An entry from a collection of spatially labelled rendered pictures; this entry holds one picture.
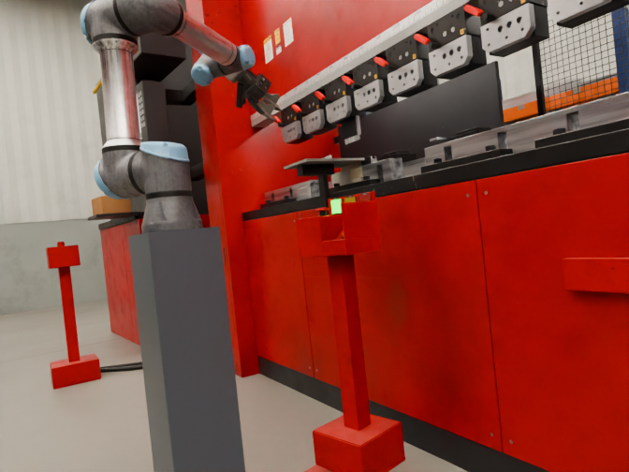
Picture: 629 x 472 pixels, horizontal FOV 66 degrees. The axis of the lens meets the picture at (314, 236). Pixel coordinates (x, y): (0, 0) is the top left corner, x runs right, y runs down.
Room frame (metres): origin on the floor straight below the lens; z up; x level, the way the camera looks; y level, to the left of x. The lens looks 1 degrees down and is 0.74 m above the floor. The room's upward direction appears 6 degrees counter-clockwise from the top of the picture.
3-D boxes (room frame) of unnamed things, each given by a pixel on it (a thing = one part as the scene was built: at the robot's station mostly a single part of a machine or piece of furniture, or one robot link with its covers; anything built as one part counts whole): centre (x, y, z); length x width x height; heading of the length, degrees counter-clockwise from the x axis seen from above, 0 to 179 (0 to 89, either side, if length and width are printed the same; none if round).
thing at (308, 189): (2.45, 0.09, 0.92); 0.50 x 0.06 x 0.10; 31
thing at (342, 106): (2.00, -0.18, 1.26); 0.15 x 0.09 x 0.17; 31
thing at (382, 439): (1.49, -0.05, 0.06); 0.25 x 0.20 x 0.12; 134
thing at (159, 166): (1.26, 0.37, 0.94); 0.13 x 0.12 x 0.14; 65
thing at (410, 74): (1.66, -0.38, 1.26); 0.15 x 0.09 x 0.17; 31
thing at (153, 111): (2.72, 0.89, 1.42); 0.45 x 0.12 x 0.36; 37
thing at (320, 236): (1.51, -0.07, 0.75); 0.20 x 0.16 x 0.18; 44
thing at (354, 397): (1.51, -0.07, 0.39); 0.06 x 0.06 x 0.54; 44
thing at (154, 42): (2.81, 0.85, 1.52); 0.51 x 0.25 x 0.85; 37
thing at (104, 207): (3.46, 1.41, 1.05); 0.30 x 0.28 x 0.14; 35
